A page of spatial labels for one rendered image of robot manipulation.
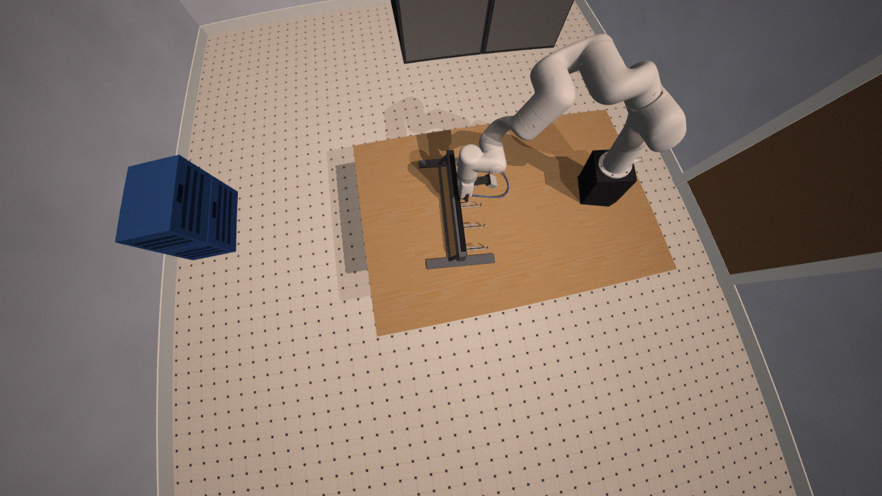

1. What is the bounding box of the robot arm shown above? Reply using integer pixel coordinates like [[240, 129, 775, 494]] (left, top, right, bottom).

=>
[[457, 34, 686, 189]]

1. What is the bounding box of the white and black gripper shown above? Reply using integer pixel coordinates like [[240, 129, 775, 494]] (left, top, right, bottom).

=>
[[457, 176, 475, 202]]

